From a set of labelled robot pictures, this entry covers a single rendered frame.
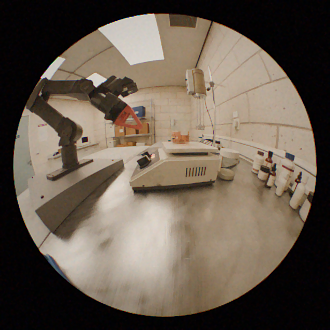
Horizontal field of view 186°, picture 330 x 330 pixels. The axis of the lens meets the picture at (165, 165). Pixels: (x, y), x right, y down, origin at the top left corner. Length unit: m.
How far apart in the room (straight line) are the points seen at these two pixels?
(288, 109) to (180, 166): 0.53
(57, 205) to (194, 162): 0.27
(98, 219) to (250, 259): 0.22
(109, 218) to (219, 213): 0.18
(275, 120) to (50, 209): 0.75
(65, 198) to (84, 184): 0.06
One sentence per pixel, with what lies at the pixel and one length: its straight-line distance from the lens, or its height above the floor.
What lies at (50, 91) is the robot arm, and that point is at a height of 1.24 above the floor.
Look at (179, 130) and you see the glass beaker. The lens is 0.21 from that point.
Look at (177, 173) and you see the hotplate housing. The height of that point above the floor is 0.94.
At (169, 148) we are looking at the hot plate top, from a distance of 0.17.
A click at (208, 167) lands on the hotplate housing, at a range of 0.21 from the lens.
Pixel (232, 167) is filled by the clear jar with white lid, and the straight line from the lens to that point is 0.26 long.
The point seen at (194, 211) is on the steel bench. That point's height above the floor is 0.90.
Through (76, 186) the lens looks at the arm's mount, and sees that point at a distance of 0.22.
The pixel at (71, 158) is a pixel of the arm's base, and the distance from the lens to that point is 0.33.
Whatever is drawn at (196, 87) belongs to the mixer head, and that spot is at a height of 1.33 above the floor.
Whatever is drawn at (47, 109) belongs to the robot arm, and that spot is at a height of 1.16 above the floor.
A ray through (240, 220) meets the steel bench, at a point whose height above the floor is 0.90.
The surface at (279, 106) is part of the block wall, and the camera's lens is 0.57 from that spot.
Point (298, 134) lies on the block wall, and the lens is 0.51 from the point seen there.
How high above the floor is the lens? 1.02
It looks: 20 degrees down
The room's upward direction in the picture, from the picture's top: 1 degrees counter-clockwise
